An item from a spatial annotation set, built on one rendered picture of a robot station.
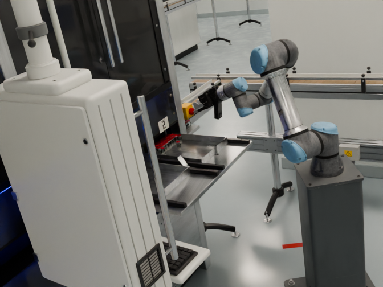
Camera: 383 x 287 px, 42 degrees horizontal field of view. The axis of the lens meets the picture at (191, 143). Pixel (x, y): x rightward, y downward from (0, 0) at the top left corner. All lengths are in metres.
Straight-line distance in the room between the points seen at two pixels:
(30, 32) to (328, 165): 1.42
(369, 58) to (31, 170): 2.57
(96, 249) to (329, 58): 2.52
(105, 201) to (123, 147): 0.16
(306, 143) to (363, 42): 1.54
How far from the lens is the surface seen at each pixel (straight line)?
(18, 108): 1.59
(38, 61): 1.54
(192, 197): 2.13
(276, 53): 2.22
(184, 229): 2.86
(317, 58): 3.75
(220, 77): 3.41
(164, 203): 1.66
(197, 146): 2.59
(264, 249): 3.26
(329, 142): 2.29
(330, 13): 3.64
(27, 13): 1.52
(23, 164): 1.70
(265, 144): 3.45
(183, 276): 1.83
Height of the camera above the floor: 1.91
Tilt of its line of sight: 23 degrees down
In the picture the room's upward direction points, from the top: 10 degrees counter-clockwise
